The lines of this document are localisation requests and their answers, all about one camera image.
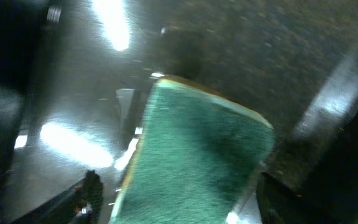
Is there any green yellow sponge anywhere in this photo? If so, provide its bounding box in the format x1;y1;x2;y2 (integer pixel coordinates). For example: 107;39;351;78
110;78;275;224

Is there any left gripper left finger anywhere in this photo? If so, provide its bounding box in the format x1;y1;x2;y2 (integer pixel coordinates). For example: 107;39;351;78
12;170;103;224

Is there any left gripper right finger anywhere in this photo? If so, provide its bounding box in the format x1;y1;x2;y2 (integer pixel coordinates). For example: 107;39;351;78
256;172;358;224

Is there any black rectangular tray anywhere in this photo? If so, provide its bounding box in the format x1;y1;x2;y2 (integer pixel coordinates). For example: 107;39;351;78
0;0;358;223

